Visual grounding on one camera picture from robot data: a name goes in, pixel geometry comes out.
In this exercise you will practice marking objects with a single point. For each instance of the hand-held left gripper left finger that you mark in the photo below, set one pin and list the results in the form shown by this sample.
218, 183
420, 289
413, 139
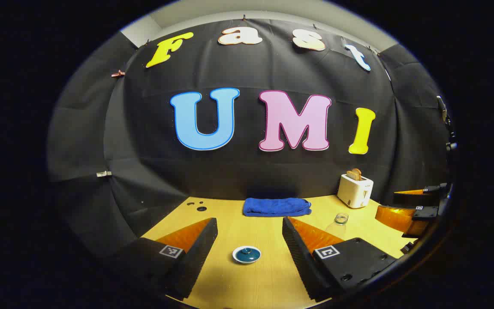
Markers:
195, 253

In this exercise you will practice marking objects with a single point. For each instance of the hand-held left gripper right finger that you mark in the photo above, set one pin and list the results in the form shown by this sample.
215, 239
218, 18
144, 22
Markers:
300, 253

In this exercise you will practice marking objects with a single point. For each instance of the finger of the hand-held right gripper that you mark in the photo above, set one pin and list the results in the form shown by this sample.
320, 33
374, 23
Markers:
425, 213
414, 199

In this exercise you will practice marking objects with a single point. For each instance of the white teacup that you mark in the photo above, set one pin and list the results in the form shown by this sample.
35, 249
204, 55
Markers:
239, 261

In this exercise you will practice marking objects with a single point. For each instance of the blue teacup lid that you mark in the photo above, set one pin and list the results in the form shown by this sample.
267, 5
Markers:
247, 255

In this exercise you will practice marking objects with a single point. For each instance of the clear plastic water bottle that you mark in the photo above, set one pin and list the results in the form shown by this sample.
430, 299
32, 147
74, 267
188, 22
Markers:
341, 219

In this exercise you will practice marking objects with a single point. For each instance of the blue folded towel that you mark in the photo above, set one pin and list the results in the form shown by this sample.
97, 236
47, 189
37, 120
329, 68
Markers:
275, 207

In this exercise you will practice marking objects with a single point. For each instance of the white toaster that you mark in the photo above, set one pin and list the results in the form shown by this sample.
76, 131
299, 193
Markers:
354, 193

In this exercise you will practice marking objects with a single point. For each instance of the toast slice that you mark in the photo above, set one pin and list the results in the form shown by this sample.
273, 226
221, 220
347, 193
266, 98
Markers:
350, 175
358, 173

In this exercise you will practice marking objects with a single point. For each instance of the white cloth clip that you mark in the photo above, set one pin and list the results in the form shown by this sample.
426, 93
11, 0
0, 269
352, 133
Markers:
103, 174

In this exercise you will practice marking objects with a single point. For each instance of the black backdrop cloth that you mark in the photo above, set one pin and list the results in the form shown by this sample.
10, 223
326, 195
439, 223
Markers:
144, 128

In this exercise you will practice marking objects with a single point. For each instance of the pink cloth clip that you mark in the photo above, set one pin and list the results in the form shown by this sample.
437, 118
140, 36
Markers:
118, 74

